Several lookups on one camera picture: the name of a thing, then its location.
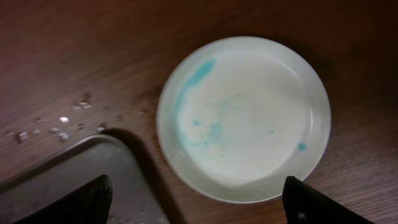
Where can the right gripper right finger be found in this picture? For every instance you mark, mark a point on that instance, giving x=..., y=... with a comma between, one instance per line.
x=304, y=204

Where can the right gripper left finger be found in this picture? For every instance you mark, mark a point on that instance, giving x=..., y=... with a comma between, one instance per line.
x=88, y=204

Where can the white plate front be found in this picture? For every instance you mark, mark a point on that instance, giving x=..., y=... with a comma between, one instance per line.
x=241, y=114

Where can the dark brown serving tray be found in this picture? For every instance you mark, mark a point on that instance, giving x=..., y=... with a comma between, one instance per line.
x=133, y=200

